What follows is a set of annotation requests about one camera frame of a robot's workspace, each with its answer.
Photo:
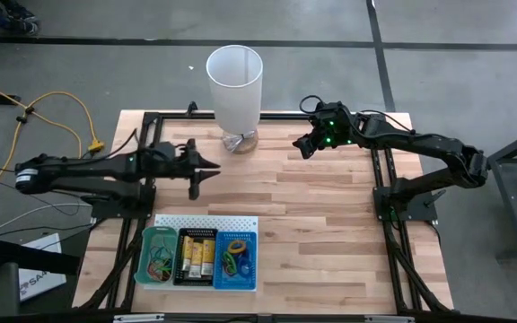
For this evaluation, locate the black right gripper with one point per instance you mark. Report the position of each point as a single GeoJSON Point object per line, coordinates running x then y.
{"type": "Point", "coordinates": [335, 130]}

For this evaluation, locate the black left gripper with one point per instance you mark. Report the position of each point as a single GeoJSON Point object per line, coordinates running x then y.
{"type": "Point", "coordinates": [181, 162]}

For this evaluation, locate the orange-yellow coil wristband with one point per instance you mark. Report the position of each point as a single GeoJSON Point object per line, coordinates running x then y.
{"type": "Point", "coordinates": [231, 244]}

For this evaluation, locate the yellow rubber band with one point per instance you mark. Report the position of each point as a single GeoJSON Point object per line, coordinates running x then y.
{"type": "Point", "coordinates": [160, 247]}

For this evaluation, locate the green coil wristband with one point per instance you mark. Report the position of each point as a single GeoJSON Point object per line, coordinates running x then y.
{"type": "Point", "coordinates": [227, 260]}

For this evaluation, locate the teal plastic bin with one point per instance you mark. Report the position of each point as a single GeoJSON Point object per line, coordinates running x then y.
{"type": "Point", "coordinates": [144, 251]}

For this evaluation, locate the blue coil wristband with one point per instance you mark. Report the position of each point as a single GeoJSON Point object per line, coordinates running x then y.
{"type": "Point", "coordinates": [246, 262]}

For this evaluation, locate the black mesh basket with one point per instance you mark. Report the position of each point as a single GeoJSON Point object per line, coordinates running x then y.
{"type": "Point", "coordinates": [195, 280]}

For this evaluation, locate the orange rubber band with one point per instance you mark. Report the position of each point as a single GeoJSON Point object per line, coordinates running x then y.
{"type": "Point", "coordinates": [153, 271]}

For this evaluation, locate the blue perforated plastic tray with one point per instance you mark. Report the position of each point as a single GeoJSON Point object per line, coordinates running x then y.
{"type": "Point", "coordinates": [251, 278]}

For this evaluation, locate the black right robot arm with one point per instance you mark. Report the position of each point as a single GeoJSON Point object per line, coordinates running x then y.
{"type": "Point", "coordinates": [420, 143]}

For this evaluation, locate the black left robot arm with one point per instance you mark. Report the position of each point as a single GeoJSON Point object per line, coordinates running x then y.
{"type": "Point", "coordinates": [83, 172]}

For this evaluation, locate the white perforated metal shelf riser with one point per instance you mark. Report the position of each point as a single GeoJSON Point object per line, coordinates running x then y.
{"type": "Point", "coordinates": [204, 220]}

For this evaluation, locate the white cylinder shade table lamp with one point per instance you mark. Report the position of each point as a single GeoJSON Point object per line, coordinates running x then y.
{"type": "Point", "coordinates": [236, 89]}

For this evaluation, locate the white printed box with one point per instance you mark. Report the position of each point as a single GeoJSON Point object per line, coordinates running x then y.
{"type": "Point", "coordinates": [43, 273]}

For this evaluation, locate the black metal stand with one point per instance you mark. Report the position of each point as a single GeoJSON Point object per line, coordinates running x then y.
{"type": "Point", "coordinates": [514, 197]}

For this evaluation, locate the black aluminium table frame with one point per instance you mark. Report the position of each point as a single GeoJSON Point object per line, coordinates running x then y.
{"type": "Point", "coordinates": [285, 117]}

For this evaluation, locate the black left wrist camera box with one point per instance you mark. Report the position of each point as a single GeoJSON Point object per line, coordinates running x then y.
{"type": "Point", "coordinates": [164, 149]}

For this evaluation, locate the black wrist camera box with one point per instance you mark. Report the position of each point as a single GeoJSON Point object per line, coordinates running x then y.
{"type": "Point", "coordinates": [164, 149]}
{"type": "Point", "coordinates": [330, 112]}

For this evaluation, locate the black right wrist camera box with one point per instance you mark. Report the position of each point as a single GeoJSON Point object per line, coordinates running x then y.
{"type": "Point", "coordinates": [330, 112]}

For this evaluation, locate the black frame clamp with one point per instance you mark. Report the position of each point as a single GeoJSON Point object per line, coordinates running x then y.
{"type": "Point", "coordinates": [192, 107]}

